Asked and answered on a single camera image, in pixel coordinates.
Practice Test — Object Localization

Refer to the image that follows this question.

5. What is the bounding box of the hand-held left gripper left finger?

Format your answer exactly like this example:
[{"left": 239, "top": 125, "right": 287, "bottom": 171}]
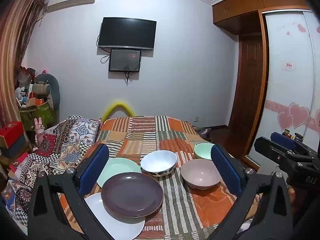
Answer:
[{"left": 27, "top": 144, "right": 114, "bottom": 240}]

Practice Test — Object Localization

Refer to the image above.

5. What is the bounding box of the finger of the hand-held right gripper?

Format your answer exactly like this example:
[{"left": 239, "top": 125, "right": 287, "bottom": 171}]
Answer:
[
  {"left": 271, "top": 129, "right": 317, "bottom": 157},
  {"left": 254, "top": 136, "right": 308, "bottom": 165}
]

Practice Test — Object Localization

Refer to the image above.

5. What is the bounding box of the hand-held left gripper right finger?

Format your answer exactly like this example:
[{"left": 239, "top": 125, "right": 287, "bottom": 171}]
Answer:
[{"left": 207, "top": 144, "right": 293, "bottom": 240}]

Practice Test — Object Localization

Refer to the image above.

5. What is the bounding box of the pale green plate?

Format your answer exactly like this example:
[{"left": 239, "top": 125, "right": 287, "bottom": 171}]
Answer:
[{"left": 96, "top": 157, "right": 142, "bottom": 188}]

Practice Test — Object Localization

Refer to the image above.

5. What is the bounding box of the pink bowl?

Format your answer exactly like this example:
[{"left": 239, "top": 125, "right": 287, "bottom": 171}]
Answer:
[{"left": 180, "top": 158, "right": 222, "bottom": 190}]

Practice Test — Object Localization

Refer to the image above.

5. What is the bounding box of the pale green bowl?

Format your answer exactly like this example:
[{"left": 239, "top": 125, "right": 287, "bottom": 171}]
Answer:
[{"left": 194, "top": 143, "right": 215, "bottom": 160}]

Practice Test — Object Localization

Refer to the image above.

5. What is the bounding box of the white spotted bowl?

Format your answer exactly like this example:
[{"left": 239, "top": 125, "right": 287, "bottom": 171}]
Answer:
[{"left": 140, "top": 150, "right": 178, "bottom": 178}]

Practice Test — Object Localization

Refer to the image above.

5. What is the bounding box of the person's right hand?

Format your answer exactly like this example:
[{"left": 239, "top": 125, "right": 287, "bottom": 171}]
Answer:
[{"left": 287, "top": 189, "right": 297, "bottom": 213}]

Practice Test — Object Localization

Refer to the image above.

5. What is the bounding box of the floral patterned blanket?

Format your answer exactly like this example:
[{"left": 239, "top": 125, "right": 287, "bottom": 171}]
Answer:
[{"left": 10, "top": 116, "right": 102, "bottom": 230}]

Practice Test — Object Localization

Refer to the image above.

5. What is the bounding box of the dark cloth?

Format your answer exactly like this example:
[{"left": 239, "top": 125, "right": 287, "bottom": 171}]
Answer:
[{"left": 192, "top": 127, "right": 213, "bottom": 140}]

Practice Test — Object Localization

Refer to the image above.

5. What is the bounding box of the dark purple plate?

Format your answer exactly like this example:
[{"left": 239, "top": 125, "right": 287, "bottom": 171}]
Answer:
[{"left": 101, "top": 172, "right": 164, "bottom": 218}]

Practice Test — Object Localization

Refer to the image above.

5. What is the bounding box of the white heart-print sliding door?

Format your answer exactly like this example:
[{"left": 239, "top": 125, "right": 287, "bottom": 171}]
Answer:
[
  {"left": 304, "top": 10, "right": 320, "bottom": 130},
  {"left": 244, "top": 11, "right": 315, "bottom": 169}
]

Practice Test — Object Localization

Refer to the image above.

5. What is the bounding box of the orange striped patchwork blanket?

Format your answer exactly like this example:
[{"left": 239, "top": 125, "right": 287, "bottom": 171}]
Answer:
[{"left": 60, "top": 116, "right": 263, "bottom": 240}]

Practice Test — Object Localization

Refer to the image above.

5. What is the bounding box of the brown wooden door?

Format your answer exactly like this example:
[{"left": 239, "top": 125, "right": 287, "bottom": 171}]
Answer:
[{"left": 229, "top": 34, "right": 263, "bottom": 155}]

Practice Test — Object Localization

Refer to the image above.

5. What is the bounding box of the white printed bedsheet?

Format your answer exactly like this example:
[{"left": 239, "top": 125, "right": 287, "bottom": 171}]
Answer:
[{"left": 237, "top": 212, "right": 258, "bottom": 235}]

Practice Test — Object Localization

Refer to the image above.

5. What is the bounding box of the white plate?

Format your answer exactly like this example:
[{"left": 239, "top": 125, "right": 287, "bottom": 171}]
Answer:
[{"left": 84, "top": 192, "right": 145, "bottom": 240}]

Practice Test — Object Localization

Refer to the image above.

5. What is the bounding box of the pink rabbit toy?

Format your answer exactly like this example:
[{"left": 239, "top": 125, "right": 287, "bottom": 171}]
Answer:
[{"left": 34, "top": 117, "right": 45, "bottom": 147}]

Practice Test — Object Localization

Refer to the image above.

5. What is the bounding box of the yellow foam tube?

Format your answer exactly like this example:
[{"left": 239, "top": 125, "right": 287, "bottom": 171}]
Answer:
[{"left": 101, "top": 100, "right": 135, "bottom": 122}]

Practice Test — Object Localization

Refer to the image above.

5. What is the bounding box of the green box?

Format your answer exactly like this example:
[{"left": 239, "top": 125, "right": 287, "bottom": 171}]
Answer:
[{"left": 19, "top": 102, "right": 57, "bottom": 132}]

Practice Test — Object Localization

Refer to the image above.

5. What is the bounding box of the dark grey box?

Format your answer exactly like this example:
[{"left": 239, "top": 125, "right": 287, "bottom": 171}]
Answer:
[{"left": 0, "top": 136, "right": 27, "bottom": 159}]

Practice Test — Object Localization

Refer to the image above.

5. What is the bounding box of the grey plush cushion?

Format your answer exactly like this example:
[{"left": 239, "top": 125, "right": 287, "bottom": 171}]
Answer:
[{"left": 32, "top": 74, "right": 60, "bottom": 110}]

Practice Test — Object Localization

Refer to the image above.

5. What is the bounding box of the red box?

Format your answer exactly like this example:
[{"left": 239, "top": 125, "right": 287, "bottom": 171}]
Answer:
[{"left": 0, "top": 121, "right": 24, "bottom": 148}]

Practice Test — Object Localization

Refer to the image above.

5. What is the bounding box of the pile of assorted clutter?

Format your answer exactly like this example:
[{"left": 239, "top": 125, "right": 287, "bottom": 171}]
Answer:
[{"left": 15, "top": 66, "right": 49, "bottom": 108}]

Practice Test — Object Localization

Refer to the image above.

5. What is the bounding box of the small black monitor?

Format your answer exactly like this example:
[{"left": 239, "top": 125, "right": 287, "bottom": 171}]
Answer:
[{"left": 108, "top": 49, "right": 142, "bottom": 72}]

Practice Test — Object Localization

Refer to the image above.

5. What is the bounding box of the wooden overhead cabinet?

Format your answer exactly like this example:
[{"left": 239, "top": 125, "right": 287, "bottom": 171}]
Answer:
[{"left": 212, "top": 0, "right": 313, "bottom": 30}]

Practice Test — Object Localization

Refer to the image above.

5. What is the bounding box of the striped brown curtain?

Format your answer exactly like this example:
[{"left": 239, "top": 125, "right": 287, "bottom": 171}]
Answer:
[{"left": 0, "top": 0, "right": 49, "bottom": 130}]

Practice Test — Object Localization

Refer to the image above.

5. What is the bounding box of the black wall television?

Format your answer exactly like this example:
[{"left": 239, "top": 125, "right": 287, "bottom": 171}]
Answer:
[{"left": 98, "top": 17, "right": 157, "bottom": 50}]

